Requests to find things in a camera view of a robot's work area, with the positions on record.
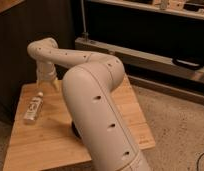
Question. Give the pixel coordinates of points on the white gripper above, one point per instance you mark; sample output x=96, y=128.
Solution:
x=46, y=72

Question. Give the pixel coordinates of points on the wooden table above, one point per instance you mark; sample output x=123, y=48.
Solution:
x=50, y=143

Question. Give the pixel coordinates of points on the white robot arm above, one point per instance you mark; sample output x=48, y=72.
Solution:
x=86, y=87

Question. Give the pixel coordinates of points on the black ceramic bowl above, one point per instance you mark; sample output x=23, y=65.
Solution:
x=75, y=131

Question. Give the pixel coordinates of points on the wooden shelf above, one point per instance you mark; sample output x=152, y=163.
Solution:
x=171, y=7

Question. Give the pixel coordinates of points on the grey metal rail beam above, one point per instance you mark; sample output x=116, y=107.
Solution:
x=141, y=59

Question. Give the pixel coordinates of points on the white plastic bottle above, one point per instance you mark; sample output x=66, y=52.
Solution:
x=34, y=107

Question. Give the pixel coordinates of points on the metal vertical pole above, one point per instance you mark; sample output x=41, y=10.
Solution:
x=85, y=32

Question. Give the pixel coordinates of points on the black handle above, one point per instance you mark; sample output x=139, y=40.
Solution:
x=187, y=65

